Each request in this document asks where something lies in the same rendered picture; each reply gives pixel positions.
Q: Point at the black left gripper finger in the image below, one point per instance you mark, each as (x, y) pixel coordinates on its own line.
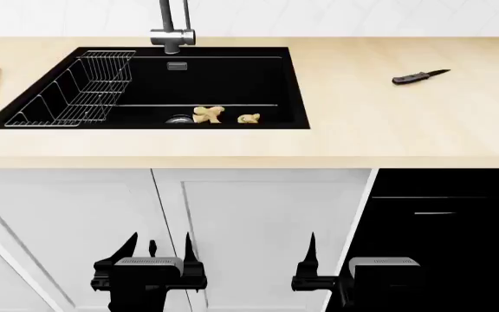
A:
(121, 255)
(190, 260)

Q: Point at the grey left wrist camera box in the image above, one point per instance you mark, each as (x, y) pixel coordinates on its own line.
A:
(147, 265)

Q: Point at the large ginger root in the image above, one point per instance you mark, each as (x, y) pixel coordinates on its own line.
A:
(206, 114)

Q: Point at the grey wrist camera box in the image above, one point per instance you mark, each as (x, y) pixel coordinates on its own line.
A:
(147, 265)
(384, 266)

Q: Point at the stainless steel faucet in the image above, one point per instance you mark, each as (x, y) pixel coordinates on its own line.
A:
(172, 35)

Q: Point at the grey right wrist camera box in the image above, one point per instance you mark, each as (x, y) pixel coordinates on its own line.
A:
(384, 266)

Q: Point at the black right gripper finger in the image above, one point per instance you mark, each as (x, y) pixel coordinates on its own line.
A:
(311, 260)

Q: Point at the metal sink overflow plate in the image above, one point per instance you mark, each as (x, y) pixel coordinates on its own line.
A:
(177, 66)

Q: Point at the black built-in appliance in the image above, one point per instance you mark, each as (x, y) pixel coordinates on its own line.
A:
(449, 234)

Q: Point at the black kitchen sink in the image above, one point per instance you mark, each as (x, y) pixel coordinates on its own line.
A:
(215, 87)

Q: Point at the white cabinet door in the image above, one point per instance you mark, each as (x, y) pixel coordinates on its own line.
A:
(67, 211)
(254, 211)

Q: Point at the small ginger root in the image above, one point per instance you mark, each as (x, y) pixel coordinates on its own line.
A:
(248, 118)

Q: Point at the metal sink drain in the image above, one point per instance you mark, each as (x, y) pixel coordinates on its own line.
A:
(178, 119)

